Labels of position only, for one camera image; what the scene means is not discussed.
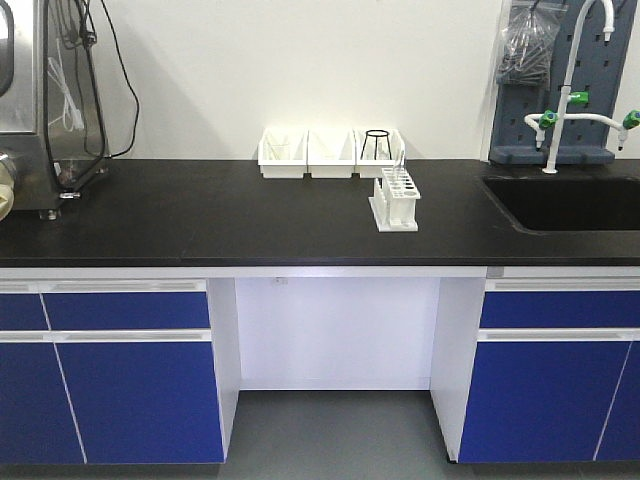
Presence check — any white test tube rack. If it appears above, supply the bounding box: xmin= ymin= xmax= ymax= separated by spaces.
xmin=369 ymin=167 xmax=421 ymax=232

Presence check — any grey pegboard drying rack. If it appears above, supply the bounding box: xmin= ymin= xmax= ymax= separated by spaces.
xmin=488 ymin=1 xmax=638 ymax=165

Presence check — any white middle storage bin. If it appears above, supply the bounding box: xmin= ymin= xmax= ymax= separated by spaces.
xmin=307 ymin=128 xmax=356 ymax=178

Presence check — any white storage bin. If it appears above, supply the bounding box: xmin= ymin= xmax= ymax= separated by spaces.
xmin=353 ymin=128 xmax=406 ymax=178
xmin=307 ymin=128 xmax=356 ymax=178
xmin=258 ymin=127 xmax=308 ymax=179

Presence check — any white left storage bin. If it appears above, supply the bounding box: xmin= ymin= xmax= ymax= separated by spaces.
xmin=258 ymin=127 xmax=308 ymax=179

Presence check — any white right storage bin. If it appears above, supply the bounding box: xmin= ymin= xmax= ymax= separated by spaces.
xmin=353 ymin=128 xmax=406 ymax=178

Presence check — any black lab sink basin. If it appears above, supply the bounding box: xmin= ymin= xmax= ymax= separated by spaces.
xmin=484 ymin=177 xmax=639 ymax=232

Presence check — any white gooseneck lab faucet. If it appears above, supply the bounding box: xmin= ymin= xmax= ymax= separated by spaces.
xmin=523 ymin=0 xmax=640 ymax=175

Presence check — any blue left lab cabinet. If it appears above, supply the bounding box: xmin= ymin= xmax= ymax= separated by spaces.
xmin=1 ymin=281 xmax=227 ymax=465

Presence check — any blue lab cabinet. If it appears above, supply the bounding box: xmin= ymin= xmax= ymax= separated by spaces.
xmin=1 ymin=281 xmax=227 ymax=465
xmin=456 ymin=281 xmax=639 ymax=463

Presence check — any blue right lab cabinet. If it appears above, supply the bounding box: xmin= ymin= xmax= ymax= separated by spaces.
xmin=456 ymin=281 xmax=639 ymax=463

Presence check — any stainless steel lab machine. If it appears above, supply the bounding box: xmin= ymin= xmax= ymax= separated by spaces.
xmin=1 ymin=1 xmax=109 ymax=220

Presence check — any plastic bag of pegs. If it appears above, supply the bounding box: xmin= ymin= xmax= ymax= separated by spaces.
xmin=495 ymin=1 xmax=569 ymax=88

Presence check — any black wire tripod stand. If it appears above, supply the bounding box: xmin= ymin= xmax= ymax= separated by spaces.
xmin=360 ymin=129 xmax=393 ymax=161

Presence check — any black power cable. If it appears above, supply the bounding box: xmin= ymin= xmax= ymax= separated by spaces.
xmin=42 ymin=0 xmax=141 ymax=194

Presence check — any white cable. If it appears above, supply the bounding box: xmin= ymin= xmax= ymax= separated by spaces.
xmin=47 ymin=39 xmax=85 ymax=132

